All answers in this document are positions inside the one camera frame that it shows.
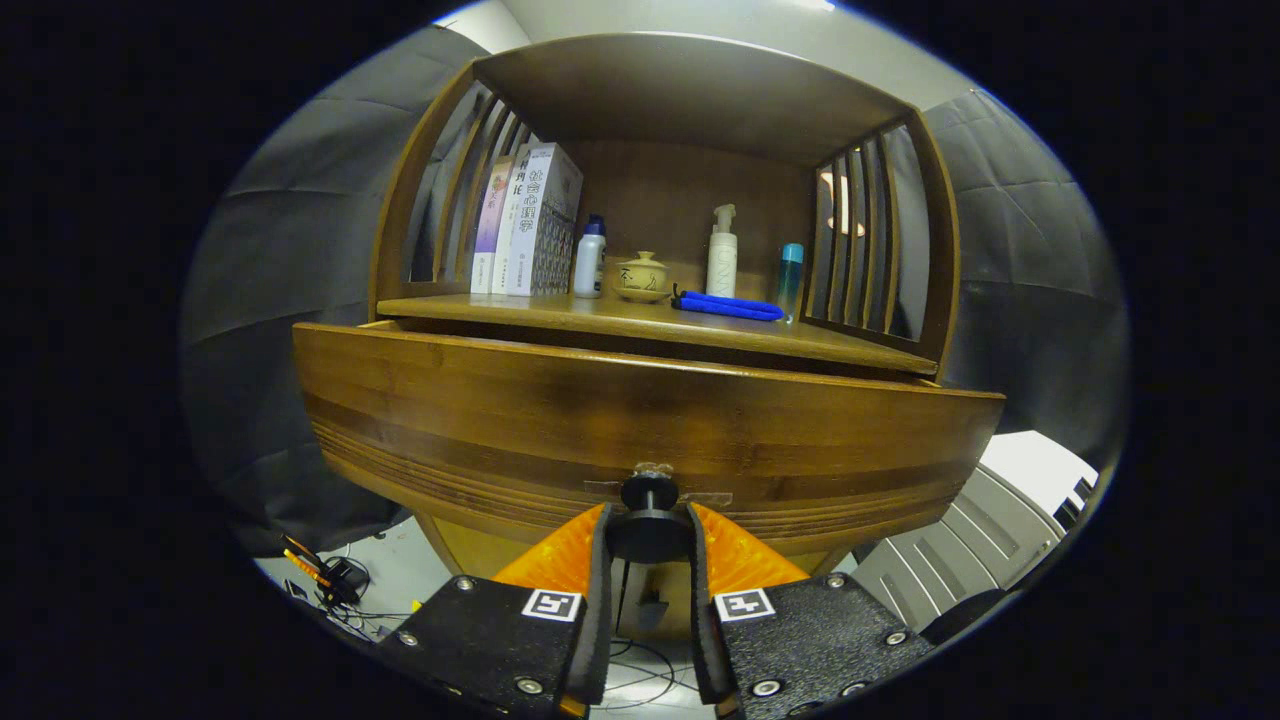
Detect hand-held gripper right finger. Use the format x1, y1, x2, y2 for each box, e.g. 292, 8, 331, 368
685, 503, 936, 719

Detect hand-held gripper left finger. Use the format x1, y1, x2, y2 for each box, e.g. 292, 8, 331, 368
375, 503, 613, 719

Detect wooden drawer with black knob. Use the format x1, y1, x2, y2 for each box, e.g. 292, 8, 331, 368
292, 320, 1006, 563

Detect wooden countertop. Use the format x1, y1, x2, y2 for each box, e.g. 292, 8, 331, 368
378, 292, 939, 376

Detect wooden cabinet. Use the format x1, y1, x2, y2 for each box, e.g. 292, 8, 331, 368
368, 33, 961, 641

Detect black orange tool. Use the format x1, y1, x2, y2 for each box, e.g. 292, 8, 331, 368
283, 535, 371, 606

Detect white grey printer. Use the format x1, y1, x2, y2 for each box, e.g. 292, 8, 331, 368
850, 430, 1101, 633

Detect blue cloth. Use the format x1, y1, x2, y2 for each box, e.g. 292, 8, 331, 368
672, 288, 786, 323

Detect teal slim bottle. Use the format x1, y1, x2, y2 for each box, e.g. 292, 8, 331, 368
777, 243, 805, 323

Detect white pump bottle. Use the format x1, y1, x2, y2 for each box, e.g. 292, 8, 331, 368
706, 204, 739, 298

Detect white bottle with blue cap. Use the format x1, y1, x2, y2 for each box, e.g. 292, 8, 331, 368
573, 214, 608, 299

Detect yellow lidded tea cup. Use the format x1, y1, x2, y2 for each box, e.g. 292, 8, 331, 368
614, 250, 671, 304

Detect purple book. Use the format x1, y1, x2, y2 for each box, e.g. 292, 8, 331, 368
470, 155, 516, 294

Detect white patterned book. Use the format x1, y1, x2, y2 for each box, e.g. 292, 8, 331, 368
505, 142, 584, 297

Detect black backdrop cloth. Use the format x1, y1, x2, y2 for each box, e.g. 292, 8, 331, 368
180, 25, 1131, 556

